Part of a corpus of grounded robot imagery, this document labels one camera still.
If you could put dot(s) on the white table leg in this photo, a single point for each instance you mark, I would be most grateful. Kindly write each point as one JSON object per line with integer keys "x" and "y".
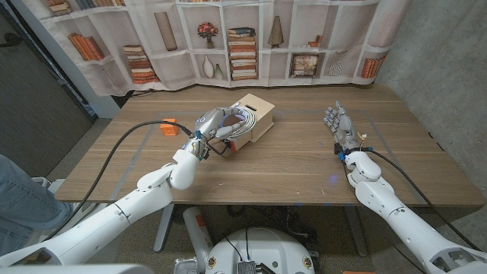
{"x": 164, "y": 228}

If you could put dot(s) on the grey table leg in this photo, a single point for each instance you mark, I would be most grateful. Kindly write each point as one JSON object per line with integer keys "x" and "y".
{"x": 357, "y": 236}

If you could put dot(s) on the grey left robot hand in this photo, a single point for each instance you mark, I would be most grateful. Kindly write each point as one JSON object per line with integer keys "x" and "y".
{"x": 211, "y": 122}

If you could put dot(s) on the person's leg in blue jeans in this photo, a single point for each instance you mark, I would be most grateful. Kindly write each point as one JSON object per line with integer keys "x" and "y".
{"x": 23, "y": 201}

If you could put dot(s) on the white robot torso base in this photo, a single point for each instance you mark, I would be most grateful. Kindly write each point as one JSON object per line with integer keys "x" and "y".
{"x": 262, "y": 247}

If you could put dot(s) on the wooden box with slot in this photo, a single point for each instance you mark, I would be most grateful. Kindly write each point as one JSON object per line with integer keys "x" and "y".
{"x": 262, "y": 114}

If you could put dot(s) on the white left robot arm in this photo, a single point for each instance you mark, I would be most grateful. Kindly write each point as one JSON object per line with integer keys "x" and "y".
{"x": 125, "y": 213}

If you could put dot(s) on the printed bookshelf backdrop cloth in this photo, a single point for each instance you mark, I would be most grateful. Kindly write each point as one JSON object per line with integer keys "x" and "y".
{"x": 171, "y": 68}

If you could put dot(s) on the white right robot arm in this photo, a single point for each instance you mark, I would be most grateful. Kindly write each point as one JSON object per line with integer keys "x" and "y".
{"x": 407, "y": 224}

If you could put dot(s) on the white cylinder with orange label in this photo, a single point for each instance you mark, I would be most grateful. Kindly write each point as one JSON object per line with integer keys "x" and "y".
{"x": 198, "y": 232}

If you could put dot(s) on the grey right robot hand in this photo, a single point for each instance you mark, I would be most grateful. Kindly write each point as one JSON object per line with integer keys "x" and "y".
{"x": 344, "y": 127}

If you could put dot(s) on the orange block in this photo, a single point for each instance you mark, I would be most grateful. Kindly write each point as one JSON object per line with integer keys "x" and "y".
{"x": 169, "y": 127}

